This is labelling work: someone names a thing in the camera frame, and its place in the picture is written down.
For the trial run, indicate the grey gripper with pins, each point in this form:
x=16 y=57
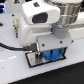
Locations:
x=50 y=42

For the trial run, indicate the black-framed peg base plate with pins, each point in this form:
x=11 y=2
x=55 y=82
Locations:
x=33 y=61

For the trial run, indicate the blue gear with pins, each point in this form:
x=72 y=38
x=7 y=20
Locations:
x=52 y=55

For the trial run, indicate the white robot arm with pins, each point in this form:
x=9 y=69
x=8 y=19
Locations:
x=44 y=26

